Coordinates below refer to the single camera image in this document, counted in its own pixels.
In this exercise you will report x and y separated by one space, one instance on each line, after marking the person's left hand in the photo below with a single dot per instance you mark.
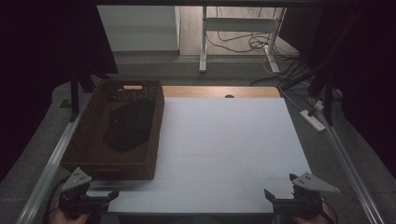
67 219

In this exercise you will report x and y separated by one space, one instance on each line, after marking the white table mat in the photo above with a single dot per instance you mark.
230 140

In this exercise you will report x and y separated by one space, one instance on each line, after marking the black cloth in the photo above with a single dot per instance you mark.
130 127

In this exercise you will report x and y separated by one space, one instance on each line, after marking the person's right hand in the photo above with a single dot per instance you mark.
311 220

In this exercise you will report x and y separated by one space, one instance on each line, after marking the brown woven basket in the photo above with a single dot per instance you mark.
93 146

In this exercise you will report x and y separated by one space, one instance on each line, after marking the aluminium rail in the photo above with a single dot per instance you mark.
348 168
53 161

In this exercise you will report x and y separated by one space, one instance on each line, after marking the wooden table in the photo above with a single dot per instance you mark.
199 91

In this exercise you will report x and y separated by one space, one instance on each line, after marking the black curtain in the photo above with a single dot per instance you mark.
367 77
46 56

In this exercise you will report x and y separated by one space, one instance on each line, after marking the black stand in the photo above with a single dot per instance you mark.
74 96
327 99

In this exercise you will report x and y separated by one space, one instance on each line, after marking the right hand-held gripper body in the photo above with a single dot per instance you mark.
311 185

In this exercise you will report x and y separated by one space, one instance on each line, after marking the white desk frame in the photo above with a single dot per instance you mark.
238 24

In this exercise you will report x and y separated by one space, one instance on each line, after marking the white power strip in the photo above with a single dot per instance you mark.
313 121

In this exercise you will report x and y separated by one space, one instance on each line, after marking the white plug adapter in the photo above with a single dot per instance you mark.
319 105

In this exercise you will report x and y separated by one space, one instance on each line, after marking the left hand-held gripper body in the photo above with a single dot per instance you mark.
76 182

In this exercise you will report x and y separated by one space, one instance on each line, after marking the white cabinet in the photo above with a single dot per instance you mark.
140 28

